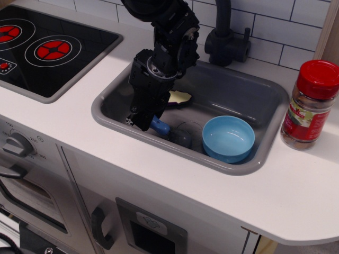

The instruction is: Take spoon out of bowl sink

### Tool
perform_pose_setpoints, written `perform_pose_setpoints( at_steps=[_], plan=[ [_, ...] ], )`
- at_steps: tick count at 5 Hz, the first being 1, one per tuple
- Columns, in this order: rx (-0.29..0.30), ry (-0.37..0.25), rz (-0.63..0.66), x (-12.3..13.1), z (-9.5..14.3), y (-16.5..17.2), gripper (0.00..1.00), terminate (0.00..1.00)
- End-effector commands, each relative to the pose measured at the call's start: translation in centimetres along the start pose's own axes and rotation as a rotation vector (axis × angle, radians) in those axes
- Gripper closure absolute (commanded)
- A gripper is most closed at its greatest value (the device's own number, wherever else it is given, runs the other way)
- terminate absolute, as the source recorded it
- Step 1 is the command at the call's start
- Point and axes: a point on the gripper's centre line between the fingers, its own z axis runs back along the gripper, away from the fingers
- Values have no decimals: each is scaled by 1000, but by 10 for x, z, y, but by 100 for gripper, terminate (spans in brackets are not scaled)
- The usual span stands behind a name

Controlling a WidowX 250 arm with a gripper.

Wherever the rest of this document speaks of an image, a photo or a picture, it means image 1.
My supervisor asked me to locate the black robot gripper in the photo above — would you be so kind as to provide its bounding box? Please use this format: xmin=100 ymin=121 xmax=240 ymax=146
xmin=125 ymin=49 xmax=174 ymax=131

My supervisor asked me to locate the blue grey toy spoon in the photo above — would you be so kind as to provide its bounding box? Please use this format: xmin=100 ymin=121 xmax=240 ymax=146
xmin=156 ymin=122 xmax=192 ymax=149

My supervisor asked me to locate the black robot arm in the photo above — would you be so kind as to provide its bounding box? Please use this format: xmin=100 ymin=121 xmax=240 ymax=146
xmin=122 ymin=1 xmax=199 ymax=131

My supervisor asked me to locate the light blue plastic bowl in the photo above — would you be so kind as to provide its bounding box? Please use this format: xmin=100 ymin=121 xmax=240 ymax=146
xmin=202 ymin=116 xmax=255 ymax=164

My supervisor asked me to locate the grey plastic sink basin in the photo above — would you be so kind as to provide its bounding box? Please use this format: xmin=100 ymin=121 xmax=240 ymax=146
xmin=92 ymin=61 xmax=289 ymax=176

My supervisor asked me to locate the toy eggplant half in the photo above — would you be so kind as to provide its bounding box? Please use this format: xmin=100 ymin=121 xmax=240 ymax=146
xmin=167 ymin=90 xmax=192 ymax=106

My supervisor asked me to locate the black toy stove top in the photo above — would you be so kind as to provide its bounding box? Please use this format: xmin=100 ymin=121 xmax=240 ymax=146
xmin=1 ymin=5 xmax=123 ymax=104

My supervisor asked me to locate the dark grey toy faucet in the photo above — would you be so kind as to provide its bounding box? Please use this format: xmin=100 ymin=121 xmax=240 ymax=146
xmin=204 ymin=0 xmax=251 ymax=67

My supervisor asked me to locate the grey dishwasher control panel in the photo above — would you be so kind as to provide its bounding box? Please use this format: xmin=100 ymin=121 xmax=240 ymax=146
xmin=115 ymin=197 xmax=188 ymax=254

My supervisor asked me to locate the grey oven knob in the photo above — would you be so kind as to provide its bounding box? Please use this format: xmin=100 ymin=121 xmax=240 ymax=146
xmin=2 ymin=133 xmax=34 ymax=158

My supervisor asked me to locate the red stove button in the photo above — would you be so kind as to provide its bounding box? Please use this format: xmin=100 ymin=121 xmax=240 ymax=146
xmin=0 ymin=62 xmax=8 ymax=70

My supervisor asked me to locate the red lid spice jar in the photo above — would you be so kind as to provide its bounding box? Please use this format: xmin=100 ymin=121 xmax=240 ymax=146
xmin=280 ymin=60 xmax=338 ymax=150

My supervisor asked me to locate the dark grey cabinet handle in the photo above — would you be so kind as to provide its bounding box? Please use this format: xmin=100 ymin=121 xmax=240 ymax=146
xmin=91 ymin=207 xmax=114 ymax=250

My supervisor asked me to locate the grey oven door handle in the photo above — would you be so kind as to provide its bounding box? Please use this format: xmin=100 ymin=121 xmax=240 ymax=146
xmin=0 ymin=165 xmax=28 ymax=179

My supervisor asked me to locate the black cable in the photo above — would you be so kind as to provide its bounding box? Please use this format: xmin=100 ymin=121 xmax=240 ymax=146
xmin=0 ymin=232 xmax=22 ymax=254

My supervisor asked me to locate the wooden side post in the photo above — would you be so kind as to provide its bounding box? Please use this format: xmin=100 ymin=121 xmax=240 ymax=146
xmin=313 ymin=0 xmax=338 ymax=65

